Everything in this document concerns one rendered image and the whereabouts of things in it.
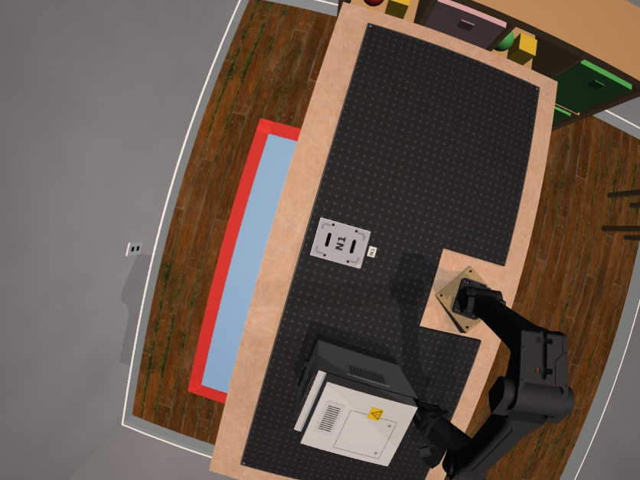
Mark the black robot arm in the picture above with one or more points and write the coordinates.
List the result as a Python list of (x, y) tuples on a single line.
[(521, 399)]

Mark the dark grey machine housing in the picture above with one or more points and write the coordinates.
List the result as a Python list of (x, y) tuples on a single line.
[(353, 402)]

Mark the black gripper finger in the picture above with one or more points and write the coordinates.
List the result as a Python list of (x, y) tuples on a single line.
[(432, 407), (418, 423)]

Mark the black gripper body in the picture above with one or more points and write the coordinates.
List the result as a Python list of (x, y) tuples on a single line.
[(438, 423)]

